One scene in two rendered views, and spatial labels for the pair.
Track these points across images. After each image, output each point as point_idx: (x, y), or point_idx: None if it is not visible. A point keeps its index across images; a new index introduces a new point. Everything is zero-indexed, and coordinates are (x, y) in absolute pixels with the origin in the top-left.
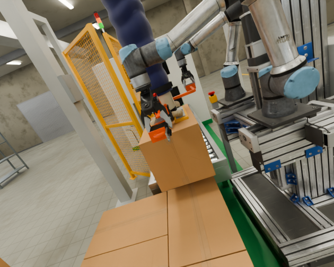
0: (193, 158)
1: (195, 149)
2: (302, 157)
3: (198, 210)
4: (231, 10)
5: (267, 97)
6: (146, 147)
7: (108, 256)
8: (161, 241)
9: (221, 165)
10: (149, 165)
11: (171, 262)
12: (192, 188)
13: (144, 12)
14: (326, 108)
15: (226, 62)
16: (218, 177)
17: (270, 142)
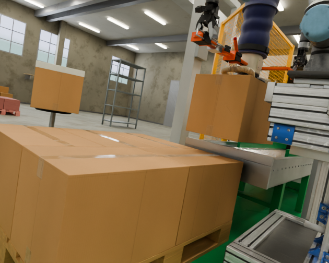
0: (227, 110)
1: (234, 101)
2: (325, 148)
3: (195, 155)
4: None
5: (310, 53)
6: (199, 78)
7: (118, 135)
8: (151, 146)
9: (262, 162)
10: (192, 97)
11: (141, 147)
12: (213, 155)
13: None
14: None
15: None
16: (250, 176)
17: (285, 97)
